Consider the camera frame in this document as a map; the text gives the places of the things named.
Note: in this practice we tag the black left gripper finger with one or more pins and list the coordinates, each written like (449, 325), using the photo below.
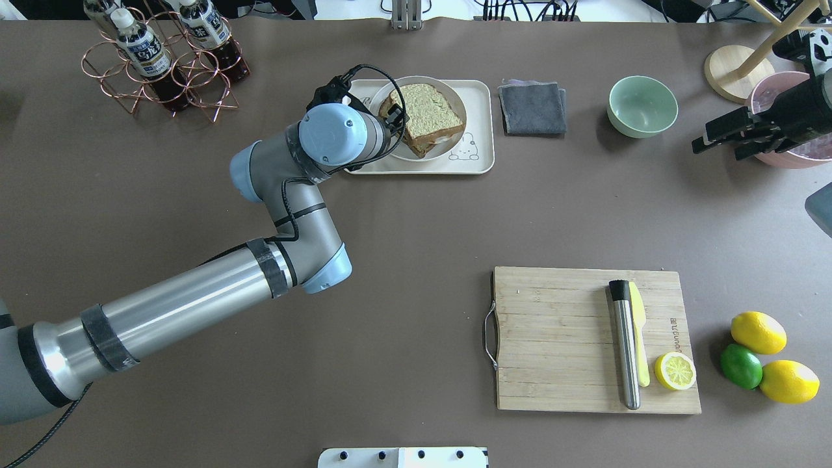
(396, 119)

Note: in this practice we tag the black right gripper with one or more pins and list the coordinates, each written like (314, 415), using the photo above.
(801, 104)

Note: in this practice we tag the bread slice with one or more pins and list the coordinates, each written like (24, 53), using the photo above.
(416, 146)
(432, 114)

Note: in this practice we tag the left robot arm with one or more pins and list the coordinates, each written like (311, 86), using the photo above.
(132, 237)

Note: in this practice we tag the cream rabbit tray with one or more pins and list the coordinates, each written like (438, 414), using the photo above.
(473, 155)

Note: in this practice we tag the bread slice under egg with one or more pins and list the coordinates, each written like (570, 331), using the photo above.
(416, 146)

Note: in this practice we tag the wooden cup tree stand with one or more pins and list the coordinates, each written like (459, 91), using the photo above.
(733, 71)

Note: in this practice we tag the pink bowl with ice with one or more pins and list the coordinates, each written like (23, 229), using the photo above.
(813, 153)

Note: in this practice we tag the green ceramic bowl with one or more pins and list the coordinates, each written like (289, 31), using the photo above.
(641, 107)

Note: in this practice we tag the grey folded cloth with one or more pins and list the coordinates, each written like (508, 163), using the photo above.
(532, 108)

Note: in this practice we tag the yellow lemon far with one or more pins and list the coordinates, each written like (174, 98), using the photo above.
(758, 332)

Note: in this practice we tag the yellow lemon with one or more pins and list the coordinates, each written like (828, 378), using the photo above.
(789, 382)
(758, 332)

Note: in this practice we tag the steel muddler black tip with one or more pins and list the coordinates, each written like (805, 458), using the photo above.
(622, 312)

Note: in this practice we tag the tea bottle back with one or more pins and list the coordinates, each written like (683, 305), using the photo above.
(210, 33)

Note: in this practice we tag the tea bottle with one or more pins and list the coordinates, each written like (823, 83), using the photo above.
(100, 13)
(210, 33)
(151, 59)

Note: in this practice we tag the green lime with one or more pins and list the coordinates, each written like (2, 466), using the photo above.
(741, 366)

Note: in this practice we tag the half lemon slice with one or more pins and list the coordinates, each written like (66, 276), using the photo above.
(675, 371)

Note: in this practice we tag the yellow lemon near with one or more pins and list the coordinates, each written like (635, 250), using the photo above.
(789, 382)

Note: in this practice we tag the tea bottle front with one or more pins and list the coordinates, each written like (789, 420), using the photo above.
(151, 59)

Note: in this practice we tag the wooden cutting board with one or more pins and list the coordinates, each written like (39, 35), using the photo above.
(556, 340)

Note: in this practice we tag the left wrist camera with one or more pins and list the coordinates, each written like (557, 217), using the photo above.
(337, 91)

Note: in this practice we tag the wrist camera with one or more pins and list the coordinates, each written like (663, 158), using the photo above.
(811, 49)
(337, 91)

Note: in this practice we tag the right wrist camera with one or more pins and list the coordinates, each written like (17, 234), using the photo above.
(811, 49)

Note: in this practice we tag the copper wire bottle rack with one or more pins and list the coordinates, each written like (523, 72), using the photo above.
(207, 88)

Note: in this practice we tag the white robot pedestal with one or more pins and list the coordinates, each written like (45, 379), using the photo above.
(447, 456)

